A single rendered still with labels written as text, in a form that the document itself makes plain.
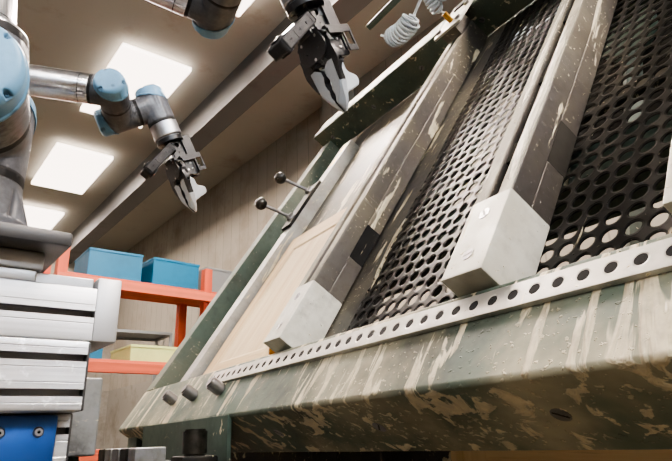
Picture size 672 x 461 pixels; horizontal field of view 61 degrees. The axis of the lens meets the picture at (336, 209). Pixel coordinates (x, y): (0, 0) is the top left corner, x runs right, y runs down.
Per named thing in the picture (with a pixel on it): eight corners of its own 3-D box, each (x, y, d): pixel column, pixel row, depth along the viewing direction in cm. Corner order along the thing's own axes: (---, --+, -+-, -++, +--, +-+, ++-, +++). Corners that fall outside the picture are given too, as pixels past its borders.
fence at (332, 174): (190, 394, 140) (177, 384, 139) (351, 153, 196) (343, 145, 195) (197, 392, 136) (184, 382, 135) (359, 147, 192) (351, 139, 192)
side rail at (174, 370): (176, 414, 161) (145, 391, 158) (342, 165, 226) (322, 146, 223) (183, 412, 156) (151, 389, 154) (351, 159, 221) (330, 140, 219)
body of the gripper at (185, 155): (208, 170, 156) (190, 130, 157) (180, 177, 150) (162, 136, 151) (196, 180, 161) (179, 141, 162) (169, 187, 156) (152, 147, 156)
